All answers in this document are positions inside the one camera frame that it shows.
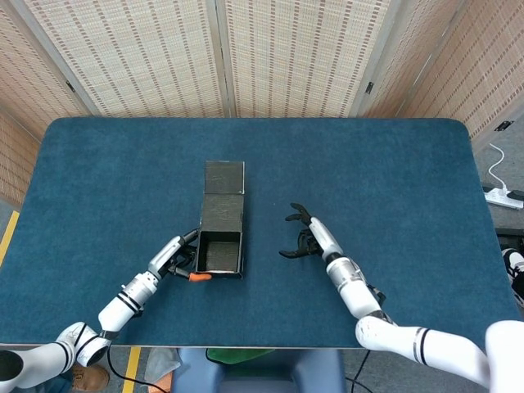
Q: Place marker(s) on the black screen hinge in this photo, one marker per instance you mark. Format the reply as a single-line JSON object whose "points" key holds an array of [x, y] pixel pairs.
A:
{"points": [[69, 86], [504, 125], [369, 87]]}

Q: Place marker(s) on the white power strip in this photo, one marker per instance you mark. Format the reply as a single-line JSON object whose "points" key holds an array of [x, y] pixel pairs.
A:
{"points": [[503, 200]]}

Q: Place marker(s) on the grey cloth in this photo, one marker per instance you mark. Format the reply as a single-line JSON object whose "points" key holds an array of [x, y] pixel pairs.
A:
{"points": [[161, 364]]}

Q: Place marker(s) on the left robot hand orange thumb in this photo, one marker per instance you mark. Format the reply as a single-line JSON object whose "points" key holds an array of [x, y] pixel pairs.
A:
{"points": [[168, 256]]}

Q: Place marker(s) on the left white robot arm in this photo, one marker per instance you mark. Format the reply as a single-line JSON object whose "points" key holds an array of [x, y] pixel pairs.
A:
{"points": [[123, 303]]}

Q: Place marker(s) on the black and white sneaker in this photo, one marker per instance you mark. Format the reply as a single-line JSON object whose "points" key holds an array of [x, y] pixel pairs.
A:
{"points": [[513, 262]]}

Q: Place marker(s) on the brown leather shoe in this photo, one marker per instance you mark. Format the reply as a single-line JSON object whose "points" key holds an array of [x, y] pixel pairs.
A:
{"points": [[92, 377]]}

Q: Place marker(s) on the blue jeans leg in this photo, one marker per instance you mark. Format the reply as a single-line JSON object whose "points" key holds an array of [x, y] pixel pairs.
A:
{"points": [[61, 385]]}

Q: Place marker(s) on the yellow floor tape strip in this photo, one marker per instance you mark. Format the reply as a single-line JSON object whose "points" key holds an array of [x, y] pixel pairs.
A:
{"points": [[132, 368], [10, 233]]}

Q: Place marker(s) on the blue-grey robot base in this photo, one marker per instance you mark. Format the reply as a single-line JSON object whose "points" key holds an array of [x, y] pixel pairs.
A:
{"points": [[266, 376]]}

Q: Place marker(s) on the black equipment base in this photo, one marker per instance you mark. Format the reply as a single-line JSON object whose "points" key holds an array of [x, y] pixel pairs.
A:
{"points": [[511, 237]]}

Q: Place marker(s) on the green cloth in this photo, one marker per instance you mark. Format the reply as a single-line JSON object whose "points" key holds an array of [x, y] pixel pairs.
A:
{"points": [[233, 355]]}

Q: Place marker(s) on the orange cloth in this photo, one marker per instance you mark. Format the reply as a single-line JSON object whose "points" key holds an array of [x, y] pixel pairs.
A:
{"points": [[159, 387]]}

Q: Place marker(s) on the black cardboard box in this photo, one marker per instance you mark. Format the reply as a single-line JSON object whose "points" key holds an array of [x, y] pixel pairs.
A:
{"points": [[223, 217]]}

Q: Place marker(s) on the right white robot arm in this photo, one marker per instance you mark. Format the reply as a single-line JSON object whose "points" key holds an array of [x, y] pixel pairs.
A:
{"points": [[360, 294]]}

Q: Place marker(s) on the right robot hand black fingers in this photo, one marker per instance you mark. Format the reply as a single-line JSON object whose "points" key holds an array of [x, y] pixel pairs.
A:
{"points": [[325, 239]]}

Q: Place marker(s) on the woven bamboo folding screen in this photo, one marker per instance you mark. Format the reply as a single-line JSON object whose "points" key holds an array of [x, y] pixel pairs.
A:
{"points": [[143, 61]]}

